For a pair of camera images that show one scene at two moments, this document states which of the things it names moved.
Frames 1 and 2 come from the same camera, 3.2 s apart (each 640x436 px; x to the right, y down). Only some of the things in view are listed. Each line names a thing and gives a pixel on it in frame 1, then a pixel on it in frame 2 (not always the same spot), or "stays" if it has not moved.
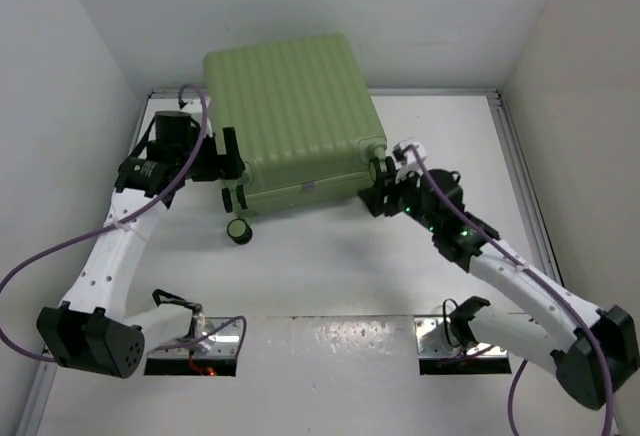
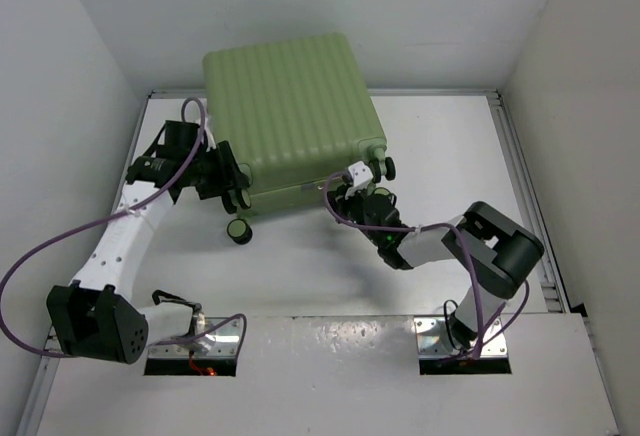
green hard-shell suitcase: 306,126 stays
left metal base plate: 224,342 stays
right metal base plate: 432,341 stays
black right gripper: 373,196 -> 342,203
